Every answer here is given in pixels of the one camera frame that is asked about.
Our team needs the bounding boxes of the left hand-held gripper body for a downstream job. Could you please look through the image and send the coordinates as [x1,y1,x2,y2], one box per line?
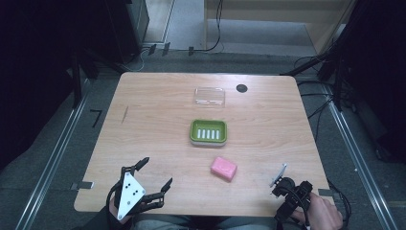
[106,166,166,222]

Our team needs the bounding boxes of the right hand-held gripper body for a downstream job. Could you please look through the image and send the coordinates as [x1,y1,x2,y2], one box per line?
[268,162,315,226]

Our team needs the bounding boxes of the pink soap bar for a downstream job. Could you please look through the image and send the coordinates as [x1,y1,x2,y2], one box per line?
[210,155,238,183]

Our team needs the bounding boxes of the green soap dish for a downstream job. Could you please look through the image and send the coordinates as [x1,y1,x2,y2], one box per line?
[189,119,228,148]

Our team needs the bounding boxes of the person's left hand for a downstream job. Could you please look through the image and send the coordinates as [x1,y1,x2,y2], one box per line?
[108,195,133,224]

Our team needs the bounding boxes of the person's right hand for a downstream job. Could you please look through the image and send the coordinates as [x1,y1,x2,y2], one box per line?
[291,192,345,230]

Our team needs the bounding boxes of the grey tape strip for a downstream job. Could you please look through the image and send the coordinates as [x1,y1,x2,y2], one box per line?
[70,180,96,192]
[317,188,335,205]

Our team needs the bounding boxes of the black floor tape mark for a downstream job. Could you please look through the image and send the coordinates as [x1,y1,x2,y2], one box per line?
[89,108,103,129]

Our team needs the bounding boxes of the clear plastic lid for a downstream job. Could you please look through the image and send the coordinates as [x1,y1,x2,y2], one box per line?
[192,86,227,108]

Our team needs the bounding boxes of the black stand leg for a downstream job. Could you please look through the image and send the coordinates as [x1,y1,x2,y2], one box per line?
[70,54,100,109]

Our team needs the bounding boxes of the dark cabinet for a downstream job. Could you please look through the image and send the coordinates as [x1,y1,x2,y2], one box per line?
[104,0,151,65]

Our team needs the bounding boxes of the black tripod stand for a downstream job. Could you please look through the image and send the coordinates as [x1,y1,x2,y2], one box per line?
[280,18,362,112]

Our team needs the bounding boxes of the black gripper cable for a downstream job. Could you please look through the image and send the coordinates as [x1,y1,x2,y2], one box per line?
[327,179,352,229]

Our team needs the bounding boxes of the metal floor rail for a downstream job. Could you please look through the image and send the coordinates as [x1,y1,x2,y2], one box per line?
[325,92,398,230]
[14,85,92,230]

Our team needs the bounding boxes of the black floor cables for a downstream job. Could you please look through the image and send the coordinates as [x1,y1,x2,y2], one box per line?
[293,56,339,145]

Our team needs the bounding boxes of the white floor cable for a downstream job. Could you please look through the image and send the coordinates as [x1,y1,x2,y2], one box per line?
[123,47,152,73]

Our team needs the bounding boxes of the black hanging cable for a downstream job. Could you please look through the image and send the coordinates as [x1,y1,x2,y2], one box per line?
[194,0,224,54]

